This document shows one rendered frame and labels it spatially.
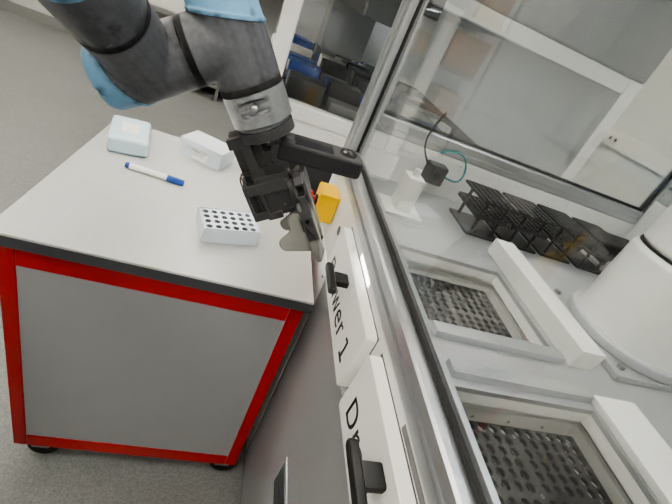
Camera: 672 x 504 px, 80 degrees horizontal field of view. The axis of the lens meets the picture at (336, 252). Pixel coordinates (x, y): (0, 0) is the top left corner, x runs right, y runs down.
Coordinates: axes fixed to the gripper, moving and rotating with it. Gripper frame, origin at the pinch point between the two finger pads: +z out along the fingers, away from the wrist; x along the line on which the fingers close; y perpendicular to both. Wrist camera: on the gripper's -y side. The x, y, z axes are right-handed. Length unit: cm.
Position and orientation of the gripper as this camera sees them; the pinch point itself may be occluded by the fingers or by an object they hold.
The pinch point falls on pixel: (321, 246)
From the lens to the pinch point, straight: 61.4
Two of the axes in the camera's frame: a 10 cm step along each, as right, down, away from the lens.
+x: 0.9, 5.7, -8.2
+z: 2.4, 7.9, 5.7
